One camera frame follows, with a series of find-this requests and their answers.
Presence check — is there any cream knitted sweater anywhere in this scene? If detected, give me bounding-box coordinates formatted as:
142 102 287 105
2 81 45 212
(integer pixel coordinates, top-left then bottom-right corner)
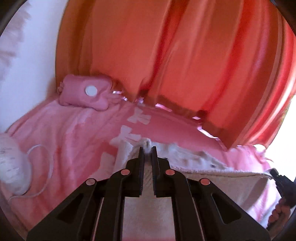
114 138 273 240

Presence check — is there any right hand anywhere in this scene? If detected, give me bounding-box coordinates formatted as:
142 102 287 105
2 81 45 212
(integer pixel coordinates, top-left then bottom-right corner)
267 198 291 228

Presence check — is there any pink floral bed blanket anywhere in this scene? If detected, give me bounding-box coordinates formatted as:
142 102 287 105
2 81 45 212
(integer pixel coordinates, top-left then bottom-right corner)
8 99 270 230

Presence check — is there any pink pillow with white dot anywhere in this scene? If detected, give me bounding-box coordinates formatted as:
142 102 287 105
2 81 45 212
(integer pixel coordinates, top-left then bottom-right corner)
58 74 122 111

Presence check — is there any orange red curtain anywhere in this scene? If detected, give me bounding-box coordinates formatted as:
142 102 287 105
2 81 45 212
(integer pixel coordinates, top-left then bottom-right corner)
56 1 295 149

